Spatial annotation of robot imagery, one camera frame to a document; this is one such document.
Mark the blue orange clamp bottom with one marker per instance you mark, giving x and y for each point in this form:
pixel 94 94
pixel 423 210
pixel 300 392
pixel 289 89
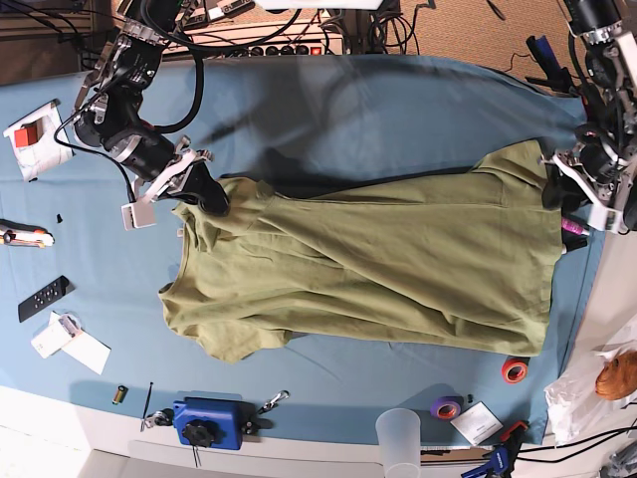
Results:
pixel 501 460

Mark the blue table cloth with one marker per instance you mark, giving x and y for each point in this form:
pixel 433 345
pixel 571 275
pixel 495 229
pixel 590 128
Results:
pixel 307 126

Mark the small green yellow battery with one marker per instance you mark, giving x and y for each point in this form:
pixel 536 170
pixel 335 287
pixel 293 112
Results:
pixel 119 395

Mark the red tape roll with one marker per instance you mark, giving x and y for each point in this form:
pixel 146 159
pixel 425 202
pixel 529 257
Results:
pixel 515 370

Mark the purple tape roll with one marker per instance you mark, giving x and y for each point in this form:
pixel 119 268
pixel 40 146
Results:
pixel 447 407

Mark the translucent plastic cup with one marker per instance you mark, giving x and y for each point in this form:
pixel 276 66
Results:
pixel 398 434

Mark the brown furry object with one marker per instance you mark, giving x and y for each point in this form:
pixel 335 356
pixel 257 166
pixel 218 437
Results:
pixel 618 377

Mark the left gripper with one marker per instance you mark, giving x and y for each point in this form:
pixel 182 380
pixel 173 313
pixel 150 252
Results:
pixel 608 211

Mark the olive green t-shirt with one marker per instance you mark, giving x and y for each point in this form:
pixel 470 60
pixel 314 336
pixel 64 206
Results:
pixel 461 260

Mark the pink tube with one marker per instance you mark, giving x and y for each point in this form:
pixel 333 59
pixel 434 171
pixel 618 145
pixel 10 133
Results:
pixel 573 227

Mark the silver carabiner clip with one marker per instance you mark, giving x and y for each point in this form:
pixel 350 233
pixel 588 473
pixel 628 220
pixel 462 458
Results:
pixel 274 401

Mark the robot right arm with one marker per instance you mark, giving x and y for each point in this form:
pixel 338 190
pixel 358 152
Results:
pixel 106 122

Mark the blue black clamp top right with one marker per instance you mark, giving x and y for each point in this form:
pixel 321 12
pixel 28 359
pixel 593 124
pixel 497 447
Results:
pixel 557 78

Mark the white power strip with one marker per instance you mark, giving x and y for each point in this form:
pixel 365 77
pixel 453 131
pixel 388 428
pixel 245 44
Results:
pixel 304 37

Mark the thin black rod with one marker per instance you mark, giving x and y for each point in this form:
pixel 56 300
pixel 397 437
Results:
pixel 146 407

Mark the orange white utility knife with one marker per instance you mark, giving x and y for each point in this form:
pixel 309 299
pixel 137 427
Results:
pixel 17 234

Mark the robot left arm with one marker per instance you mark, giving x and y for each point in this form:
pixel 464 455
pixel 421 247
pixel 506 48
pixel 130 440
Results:
pixel 600 169

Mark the white plastic bag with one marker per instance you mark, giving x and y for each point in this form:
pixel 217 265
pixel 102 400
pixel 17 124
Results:
pixel 572 403

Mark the white paper sheet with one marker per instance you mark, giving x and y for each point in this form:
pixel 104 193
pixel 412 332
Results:
pixel 82 346

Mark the blue clamp block black knob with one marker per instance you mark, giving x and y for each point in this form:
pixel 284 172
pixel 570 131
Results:
pixel 213 423

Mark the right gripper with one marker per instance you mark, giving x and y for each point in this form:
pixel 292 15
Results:
pixel 186 178

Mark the white black marker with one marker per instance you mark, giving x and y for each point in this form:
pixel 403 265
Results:
pixel 574 244

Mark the white card booklet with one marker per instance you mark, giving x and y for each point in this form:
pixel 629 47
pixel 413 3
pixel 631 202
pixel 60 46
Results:
pixel 477 424

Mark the clear plastic packaged item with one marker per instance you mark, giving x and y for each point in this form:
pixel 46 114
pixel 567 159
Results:
pixel 59 332

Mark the black remote control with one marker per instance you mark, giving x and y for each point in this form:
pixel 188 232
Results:
pixel 44 298

